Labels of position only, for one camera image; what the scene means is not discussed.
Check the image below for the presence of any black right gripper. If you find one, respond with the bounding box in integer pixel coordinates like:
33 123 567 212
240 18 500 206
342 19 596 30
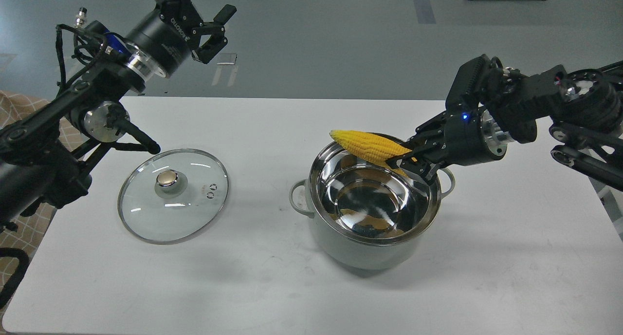
399 112 507 184

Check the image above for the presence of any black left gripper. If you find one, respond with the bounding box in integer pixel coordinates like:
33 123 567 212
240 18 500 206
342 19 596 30
126 0 237 78

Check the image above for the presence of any yellow corn cob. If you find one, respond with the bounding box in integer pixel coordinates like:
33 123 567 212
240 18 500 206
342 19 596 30
329 130 410 178

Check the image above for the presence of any glass pot lid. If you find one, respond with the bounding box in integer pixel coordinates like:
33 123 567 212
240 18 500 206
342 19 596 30
117 149 229 245

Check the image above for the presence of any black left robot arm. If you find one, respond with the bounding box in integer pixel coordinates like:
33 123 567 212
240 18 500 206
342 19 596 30
0 0 237 232

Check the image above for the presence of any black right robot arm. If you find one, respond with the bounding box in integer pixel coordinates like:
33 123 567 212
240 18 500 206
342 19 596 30
385 55 623 190

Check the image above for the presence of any grey steel cooking pot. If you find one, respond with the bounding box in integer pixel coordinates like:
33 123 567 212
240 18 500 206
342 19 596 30
289 142 456 269

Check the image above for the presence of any beige checkered cloth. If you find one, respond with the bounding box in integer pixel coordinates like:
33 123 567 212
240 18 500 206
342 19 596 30
0 90 55 304

